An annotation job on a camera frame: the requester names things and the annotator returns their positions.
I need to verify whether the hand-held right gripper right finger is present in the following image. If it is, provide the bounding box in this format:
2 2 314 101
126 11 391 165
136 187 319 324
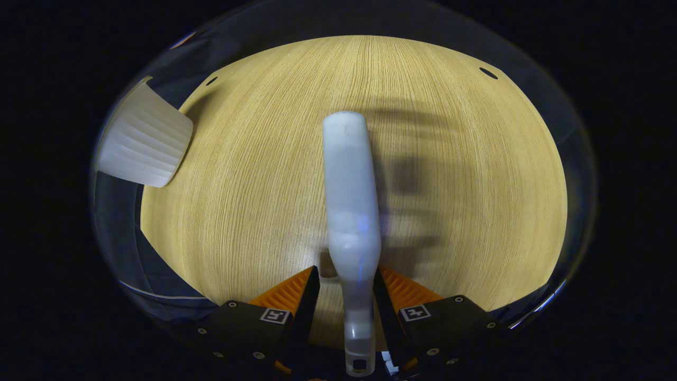
373 265 498 379

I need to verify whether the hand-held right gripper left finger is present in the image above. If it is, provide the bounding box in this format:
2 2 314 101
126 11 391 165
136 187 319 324
193 266 321 381

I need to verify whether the small white broom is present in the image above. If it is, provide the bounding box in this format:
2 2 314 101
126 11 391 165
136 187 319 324
322 111 382 378

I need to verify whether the white ribbed garbage bin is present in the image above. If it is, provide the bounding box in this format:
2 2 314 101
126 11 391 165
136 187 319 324
98 77 194 188

